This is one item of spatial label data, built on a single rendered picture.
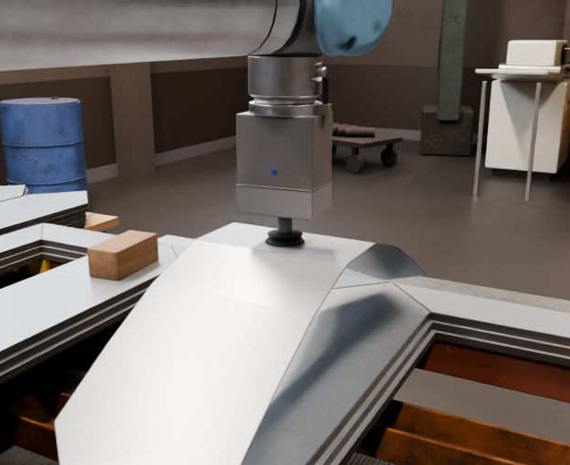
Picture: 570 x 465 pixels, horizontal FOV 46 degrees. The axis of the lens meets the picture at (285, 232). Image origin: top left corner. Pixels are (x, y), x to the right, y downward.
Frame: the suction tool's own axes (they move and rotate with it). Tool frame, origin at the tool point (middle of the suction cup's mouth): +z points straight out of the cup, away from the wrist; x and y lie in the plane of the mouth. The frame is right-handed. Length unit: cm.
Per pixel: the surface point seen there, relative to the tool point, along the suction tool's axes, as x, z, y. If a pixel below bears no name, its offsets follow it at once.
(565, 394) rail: -24.6, 23.7, -31.2
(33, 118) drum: -288, 28, 294
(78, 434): 25.3, 9.6, 8.5
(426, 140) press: -662, 81, 99
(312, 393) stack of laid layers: 1.5, 15.7, -4.0
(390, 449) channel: -13.8, 30.9, -10.0
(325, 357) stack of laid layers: -7.4, 15.6, -2.5
